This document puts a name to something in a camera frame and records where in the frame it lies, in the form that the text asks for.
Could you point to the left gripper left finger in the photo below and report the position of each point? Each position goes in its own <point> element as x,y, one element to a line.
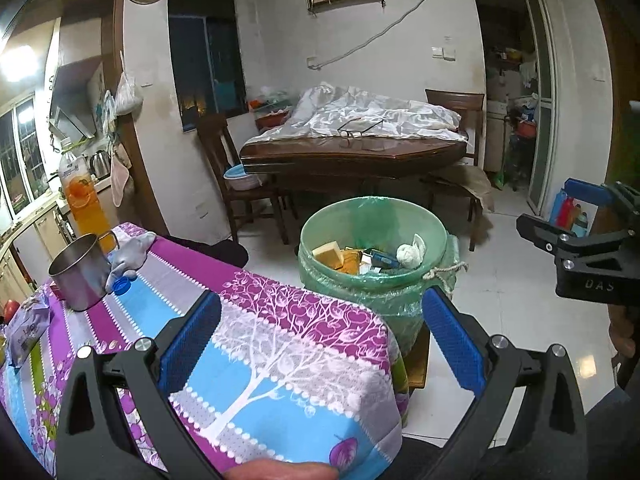
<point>93,439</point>

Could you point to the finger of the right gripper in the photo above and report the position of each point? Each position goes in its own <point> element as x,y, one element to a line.
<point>563,245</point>
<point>597,195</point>

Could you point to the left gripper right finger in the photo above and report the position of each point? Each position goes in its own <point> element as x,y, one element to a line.
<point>526,420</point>

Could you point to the white tissue ball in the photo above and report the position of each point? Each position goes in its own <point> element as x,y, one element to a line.
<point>410,256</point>

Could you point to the blue cigarette box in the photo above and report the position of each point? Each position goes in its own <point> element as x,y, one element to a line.
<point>382,260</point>

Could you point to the gold foil snack package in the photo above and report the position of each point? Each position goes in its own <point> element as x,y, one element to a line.
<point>351,261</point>

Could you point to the tan sponge block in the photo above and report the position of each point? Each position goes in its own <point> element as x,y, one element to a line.
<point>329,254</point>

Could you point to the green lined trash bucket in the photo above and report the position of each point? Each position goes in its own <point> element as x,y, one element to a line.
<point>382,223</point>

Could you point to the white paper trash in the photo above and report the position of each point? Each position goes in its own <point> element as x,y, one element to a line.
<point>365,264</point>

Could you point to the kitchen cabinets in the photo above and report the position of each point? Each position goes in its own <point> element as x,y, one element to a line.
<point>30,243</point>

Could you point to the small wooden stool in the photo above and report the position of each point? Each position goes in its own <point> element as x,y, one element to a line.
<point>416,361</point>

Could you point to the right wooden chair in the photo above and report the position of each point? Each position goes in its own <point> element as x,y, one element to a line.
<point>463,177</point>

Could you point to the wooden chair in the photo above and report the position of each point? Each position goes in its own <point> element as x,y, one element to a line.
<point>246,196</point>
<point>463,177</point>

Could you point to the purple snack bag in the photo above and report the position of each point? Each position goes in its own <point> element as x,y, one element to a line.
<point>28,324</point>

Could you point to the blue bottle cap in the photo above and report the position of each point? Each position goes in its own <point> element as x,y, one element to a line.
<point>121,285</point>

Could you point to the red apple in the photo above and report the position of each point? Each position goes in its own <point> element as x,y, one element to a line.
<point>9,310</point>

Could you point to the steel mug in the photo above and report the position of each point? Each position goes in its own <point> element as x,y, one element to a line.
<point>81,270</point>

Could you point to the grey white cloth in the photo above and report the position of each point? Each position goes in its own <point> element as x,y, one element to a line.
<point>129,258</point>

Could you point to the colourful floral tablecloth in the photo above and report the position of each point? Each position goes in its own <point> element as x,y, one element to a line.
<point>288,374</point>

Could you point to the dark wooden dining table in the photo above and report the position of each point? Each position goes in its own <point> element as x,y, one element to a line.
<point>320,165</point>

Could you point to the orange juice bottle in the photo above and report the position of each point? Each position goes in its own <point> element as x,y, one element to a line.
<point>80,195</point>

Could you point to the black clothing pile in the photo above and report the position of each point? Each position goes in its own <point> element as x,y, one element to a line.
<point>227,251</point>

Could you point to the eyeglasses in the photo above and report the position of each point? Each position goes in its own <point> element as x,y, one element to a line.
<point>354,130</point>

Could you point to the white satin cloth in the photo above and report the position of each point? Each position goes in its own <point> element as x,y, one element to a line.
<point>323,108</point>

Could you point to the pink hanging towel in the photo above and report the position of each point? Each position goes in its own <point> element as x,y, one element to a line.
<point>119,179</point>

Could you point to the electric kettle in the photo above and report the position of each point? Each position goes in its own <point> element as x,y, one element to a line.
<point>100,164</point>

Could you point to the light blue basin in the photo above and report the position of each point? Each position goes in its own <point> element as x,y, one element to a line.
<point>239,180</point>

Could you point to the left wooden chair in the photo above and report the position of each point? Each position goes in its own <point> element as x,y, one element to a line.
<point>246,196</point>

